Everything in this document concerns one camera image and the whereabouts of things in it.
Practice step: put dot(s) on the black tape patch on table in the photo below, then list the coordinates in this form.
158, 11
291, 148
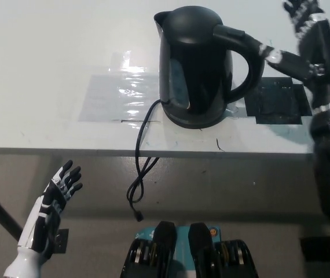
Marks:
278, 104

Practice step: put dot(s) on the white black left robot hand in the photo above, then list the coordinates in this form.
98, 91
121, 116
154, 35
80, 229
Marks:
43, 212

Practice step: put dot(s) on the black table leg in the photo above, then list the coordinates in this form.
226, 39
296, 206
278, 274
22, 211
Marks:
0, 211

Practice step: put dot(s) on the black round kettle base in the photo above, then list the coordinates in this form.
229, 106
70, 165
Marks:
195, 125

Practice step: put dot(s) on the black electric kettle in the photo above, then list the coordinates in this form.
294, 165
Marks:
199, 66

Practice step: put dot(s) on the clear plastic sheet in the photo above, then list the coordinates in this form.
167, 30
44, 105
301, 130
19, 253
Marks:
115, 100

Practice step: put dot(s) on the large black floor tape patch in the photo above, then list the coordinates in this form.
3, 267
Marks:
315, 249

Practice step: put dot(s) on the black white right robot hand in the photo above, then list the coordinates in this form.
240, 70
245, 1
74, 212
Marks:
321, 58

